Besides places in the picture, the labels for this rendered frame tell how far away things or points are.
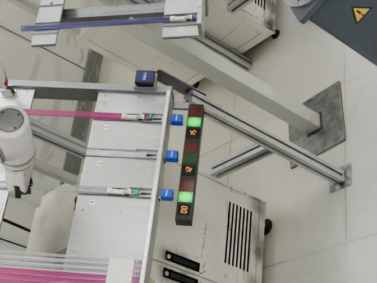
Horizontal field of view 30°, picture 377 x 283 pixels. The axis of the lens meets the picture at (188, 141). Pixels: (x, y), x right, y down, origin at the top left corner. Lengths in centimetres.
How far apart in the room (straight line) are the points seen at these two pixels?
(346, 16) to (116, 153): 67
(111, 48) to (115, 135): 125
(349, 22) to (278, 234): 101
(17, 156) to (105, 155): 30
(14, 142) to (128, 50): 158
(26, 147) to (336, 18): 76
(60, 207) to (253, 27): 105
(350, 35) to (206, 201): 84
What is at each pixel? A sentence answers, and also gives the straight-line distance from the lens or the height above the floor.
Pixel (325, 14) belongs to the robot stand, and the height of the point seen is 65.
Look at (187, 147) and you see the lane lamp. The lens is 182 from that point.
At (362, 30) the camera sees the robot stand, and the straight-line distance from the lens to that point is 170.
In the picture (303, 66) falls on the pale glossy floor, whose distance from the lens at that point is 274.
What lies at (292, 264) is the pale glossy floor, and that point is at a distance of 238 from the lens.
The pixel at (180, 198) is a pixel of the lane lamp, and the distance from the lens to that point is 175.
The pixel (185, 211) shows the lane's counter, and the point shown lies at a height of 65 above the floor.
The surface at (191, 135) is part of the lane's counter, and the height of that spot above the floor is 66.
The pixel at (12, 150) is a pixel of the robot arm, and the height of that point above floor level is 110.
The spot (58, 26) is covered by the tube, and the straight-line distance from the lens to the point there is 202.
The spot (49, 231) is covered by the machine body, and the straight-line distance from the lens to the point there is 249.
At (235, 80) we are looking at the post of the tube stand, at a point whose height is 41.
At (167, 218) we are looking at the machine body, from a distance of 216.
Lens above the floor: 157
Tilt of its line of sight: 30 degrees down
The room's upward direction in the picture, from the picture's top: 64 degrees counter-clockwise
